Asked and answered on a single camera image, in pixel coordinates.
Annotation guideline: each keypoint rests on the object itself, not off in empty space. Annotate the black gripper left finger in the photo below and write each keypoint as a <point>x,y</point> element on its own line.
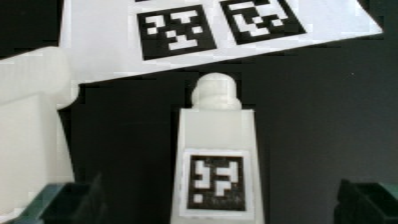
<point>68,204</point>

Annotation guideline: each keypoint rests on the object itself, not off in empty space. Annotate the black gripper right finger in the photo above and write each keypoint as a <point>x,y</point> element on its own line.
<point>366,203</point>

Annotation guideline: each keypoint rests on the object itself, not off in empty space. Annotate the white chair leg block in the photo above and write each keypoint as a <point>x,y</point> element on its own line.
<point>217,184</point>

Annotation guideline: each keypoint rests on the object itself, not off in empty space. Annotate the white chair backrest part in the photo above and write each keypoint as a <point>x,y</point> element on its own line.
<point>37,92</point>

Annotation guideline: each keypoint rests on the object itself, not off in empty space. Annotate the white sheet with tags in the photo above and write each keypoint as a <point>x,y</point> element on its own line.
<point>130,37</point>

